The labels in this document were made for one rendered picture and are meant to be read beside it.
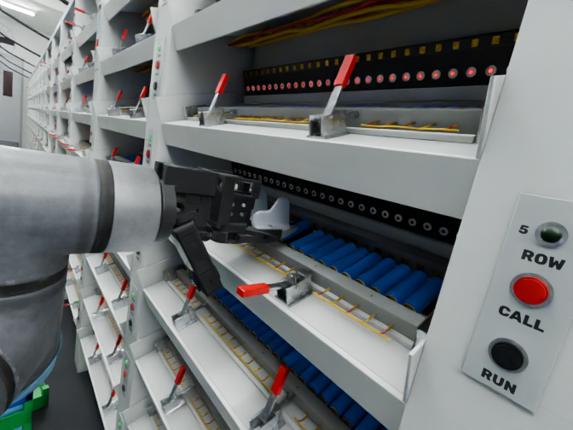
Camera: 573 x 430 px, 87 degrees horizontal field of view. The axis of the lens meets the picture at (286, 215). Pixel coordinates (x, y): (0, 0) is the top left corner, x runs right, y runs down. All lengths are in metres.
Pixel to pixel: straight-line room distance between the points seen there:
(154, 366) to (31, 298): 0.56
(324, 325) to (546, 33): 0.28
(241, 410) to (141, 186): 0.34
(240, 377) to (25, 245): 0.35
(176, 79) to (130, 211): 0.47
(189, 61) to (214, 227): 0.46
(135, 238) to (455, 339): 0.28
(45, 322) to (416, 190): 0.34
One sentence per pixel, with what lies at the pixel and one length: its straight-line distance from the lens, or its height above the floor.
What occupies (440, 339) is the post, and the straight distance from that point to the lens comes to 0.26.
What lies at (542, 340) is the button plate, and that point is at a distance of 0.24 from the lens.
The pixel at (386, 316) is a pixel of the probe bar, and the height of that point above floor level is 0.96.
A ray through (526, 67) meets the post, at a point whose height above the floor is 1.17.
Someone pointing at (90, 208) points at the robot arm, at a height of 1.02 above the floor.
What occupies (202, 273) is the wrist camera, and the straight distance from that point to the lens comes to 0.39.
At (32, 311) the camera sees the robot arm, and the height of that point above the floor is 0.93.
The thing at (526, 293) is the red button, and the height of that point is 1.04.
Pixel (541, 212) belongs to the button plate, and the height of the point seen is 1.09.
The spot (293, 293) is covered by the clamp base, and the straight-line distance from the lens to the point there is 0.36.
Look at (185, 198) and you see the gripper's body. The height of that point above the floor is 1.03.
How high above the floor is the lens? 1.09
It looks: 10 degrees down
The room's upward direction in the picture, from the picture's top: 11 degrees clockwise
